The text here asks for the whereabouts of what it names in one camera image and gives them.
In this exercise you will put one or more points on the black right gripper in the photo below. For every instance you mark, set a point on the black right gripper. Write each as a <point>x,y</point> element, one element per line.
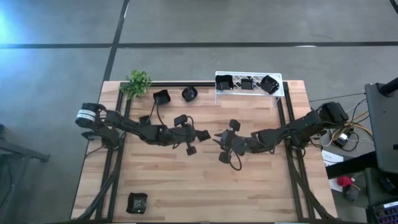
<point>233,143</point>

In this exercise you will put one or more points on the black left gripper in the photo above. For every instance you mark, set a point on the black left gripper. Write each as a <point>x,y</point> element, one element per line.
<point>185,135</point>

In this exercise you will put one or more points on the black monitor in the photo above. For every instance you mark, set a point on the black monitor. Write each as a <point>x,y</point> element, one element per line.
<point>384,130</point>

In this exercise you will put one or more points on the black wavy square plate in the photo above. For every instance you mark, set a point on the black wavy square plate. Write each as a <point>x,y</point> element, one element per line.
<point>224,82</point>
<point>136,203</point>

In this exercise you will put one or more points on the white power adapter box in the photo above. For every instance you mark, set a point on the white power adapter box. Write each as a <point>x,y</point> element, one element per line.
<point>343,138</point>

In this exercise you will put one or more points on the black stand leg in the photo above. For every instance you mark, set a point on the black stand leg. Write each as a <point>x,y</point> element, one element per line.
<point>25,154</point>

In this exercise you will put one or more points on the black round cup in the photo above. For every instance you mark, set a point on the black round cup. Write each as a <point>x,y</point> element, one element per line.
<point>189,93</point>

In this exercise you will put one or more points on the white paper sheet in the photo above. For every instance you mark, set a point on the white paper sheet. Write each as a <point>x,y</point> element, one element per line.
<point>331,157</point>

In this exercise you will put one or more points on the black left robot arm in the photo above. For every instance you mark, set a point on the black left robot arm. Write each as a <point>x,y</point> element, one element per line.
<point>124,124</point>

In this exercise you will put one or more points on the green plant in white pot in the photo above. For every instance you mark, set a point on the green plant in white pot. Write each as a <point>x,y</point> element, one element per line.
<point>136,84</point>

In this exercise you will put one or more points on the small black square plate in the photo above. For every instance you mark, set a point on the small black square plate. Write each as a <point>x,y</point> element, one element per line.
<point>247,84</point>
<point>203,136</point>

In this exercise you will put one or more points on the red cloth object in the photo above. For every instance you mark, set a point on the red cloth object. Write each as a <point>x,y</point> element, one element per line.
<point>345,181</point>

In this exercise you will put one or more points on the black flared square plate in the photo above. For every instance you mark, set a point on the black flared square plate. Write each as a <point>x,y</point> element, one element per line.
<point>269,84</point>
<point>161,97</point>

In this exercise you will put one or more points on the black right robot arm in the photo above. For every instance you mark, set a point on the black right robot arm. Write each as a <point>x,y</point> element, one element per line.
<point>295,130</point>

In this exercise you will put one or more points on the small black cube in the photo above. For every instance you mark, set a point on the small black cube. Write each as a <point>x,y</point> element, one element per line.
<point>144,119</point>

